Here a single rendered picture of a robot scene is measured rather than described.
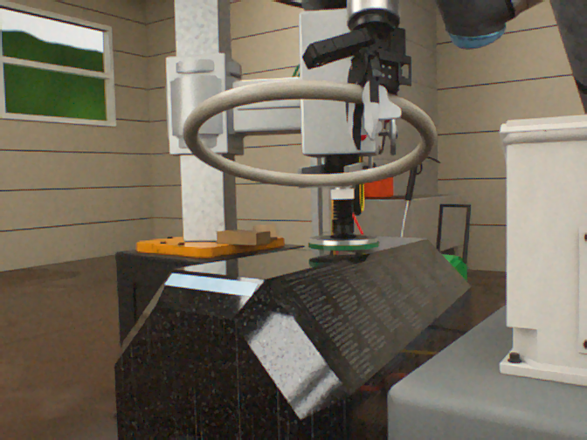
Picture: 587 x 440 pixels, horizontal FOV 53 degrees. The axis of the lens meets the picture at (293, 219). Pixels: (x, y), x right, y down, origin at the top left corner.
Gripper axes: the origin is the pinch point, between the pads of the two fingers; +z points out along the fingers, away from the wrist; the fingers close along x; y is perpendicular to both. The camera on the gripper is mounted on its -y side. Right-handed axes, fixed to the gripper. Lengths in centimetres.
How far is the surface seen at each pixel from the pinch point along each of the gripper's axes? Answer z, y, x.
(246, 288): 19, -3, 54
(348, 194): -15, 33, 78
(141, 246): -10, -19, 176
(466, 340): 31.8, 2.5, -22.3
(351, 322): 25, 24, 55
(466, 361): 34.2, -2.0, -28.5
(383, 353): 32, 32, 53
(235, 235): -13, 15, 146
